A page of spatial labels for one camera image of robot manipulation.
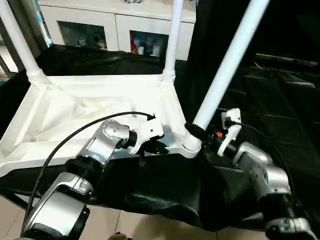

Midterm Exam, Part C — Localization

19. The red package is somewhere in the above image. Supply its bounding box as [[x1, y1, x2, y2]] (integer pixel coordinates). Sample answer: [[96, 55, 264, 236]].
[[129, 36, 138, 54]]

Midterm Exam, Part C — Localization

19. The white plastic table top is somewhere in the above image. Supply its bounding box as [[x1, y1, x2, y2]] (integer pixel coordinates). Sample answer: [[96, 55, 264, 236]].
[[0, 73, 204, 179]]

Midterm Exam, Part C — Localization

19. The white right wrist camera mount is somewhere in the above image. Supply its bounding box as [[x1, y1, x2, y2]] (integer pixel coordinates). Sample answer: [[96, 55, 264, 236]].
[[216, 107, 243, 158]]

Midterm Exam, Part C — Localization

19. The dark long rod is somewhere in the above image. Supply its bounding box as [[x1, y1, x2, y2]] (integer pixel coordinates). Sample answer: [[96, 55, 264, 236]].
[[254, 53, 320, 68]]

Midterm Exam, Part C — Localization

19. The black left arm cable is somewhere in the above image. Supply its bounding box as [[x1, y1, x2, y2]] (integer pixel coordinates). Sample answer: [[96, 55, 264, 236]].
[[20, 111, 157, 231]]

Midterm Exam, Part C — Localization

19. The black metal table frame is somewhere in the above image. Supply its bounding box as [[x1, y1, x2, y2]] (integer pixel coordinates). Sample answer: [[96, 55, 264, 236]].
[[0, 186, 31, 211]]

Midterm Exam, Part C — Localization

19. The beige curtain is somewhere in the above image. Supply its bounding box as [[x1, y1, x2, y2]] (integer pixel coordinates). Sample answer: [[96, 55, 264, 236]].
[[14, 0, 43, 57]]

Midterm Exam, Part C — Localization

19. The white glass door cabinet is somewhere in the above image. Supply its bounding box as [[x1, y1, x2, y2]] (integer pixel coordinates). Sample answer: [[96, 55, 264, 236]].
[[38, 0, 198, 63]]

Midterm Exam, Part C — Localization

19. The black work mat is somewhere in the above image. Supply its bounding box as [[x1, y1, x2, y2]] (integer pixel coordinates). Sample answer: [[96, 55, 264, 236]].
[[0, 43, 320, 233]]

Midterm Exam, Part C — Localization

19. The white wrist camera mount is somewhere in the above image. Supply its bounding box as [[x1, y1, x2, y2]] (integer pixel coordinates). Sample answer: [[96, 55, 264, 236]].
[[124, 119, 165, 156], [216, 107, 243, 158]]

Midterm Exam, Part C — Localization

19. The white plastic table leg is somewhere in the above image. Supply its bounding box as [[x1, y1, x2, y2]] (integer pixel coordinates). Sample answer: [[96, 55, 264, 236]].
[[0, 0, 48, 84], [161, 0, 186, 83], [183, 0, 271, 154]]

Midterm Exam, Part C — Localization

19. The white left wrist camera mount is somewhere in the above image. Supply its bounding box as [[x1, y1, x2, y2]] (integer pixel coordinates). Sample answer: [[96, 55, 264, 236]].
[[124, 119, 165, 156]]

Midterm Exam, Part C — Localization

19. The white blue patterned roll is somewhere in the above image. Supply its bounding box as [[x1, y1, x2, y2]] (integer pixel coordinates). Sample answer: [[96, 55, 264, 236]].
[[35, 0, 54, 49]]

